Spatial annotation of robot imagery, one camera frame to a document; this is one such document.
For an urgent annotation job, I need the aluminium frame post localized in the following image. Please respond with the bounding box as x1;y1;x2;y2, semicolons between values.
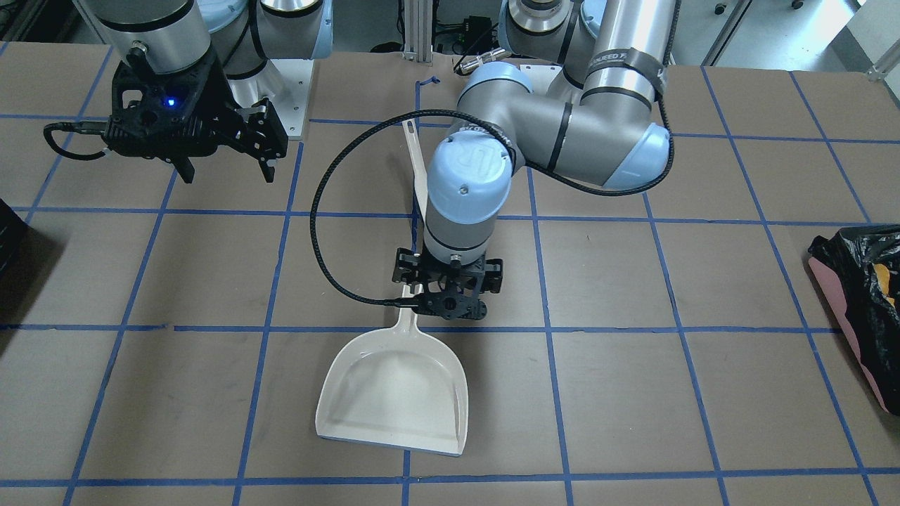
401;0;436;66

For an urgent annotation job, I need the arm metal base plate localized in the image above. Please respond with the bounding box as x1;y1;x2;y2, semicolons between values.
257;60;316;141

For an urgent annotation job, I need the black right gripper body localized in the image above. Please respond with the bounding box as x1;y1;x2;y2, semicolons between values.
104;53;288;164

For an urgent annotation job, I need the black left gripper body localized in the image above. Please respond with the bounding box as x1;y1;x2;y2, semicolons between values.
392;249;503;320

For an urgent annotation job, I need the white plastic dustpan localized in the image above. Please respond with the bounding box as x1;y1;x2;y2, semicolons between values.
314;308;469;457

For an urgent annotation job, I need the black corrugated cable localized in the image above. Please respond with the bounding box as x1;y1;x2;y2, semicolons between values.
309;109;507;310

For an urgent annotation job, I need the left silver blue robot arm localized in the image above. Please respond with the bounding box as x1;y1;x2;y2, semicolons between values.
393;1;681;320

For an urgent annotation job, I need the black box edge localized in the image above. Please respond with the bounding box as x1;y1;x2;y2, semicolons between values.
1;199;28;278

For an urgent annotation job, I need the white hand brush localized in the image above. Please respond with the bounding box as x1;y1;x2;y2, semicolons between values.
402;119;429;221

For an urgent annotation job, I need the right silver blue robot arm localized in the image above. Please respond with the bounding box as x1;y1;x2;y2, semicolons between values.
75;1;333;183

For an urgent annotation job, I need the pink bin with black bag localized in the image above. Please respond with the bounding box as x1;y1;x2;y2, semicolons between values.
808;223;899;415

